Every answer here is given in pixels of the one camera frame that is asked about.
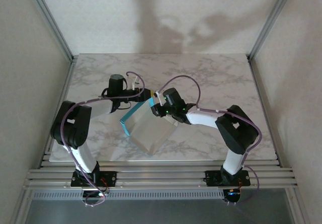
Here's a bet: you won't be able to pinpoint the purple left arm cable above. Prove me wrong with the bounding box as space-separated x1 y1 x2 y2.
61 71 145 207

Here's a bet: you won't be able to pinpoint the aluminium side rail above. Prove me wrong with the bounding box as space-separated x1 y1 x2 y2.
40 56 76 169
248 56 286 164

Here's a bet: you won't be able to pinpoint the aluminium frame leg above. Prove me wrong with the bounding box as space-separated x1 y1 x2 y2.
10 190 35 224
286 188 312 224

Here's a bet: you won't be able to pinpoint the grey slotted cable duct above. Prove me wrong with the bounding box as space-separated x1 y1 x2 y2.
30 190 226 201

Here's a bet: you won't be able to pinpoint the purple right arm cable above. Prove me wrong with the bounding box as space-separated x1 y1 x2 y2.
155 74 264 206

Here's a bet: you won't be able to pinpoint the aluminium frame post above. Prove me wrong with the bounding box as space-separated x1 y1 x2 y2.
24 0 75 62
247 0 299 61

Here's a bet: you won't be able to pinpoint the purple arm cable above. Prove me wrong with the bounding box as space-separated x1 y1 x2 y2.
61 71 145 207
155 74 264 206

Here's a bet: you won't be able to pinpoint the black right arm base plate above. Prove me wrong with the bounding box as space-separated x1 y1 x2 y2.
205 170 252 187

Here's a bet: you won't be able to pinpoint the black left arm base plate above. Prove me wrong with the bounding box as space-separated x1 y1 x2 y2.
70 171 118 187

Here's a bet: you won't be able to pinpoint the aluminium frame cross rails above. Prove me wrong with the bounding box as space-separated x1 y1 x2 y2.
24 160 299 191

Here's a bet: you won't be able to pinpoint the lit controller board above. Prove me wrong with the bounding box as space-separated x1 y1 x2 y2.
223 187 243 200
82 187 110 200

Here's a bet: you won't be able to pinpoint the teal and white paper box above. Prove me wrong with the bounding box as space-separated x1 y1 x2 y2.
119 96 179 157

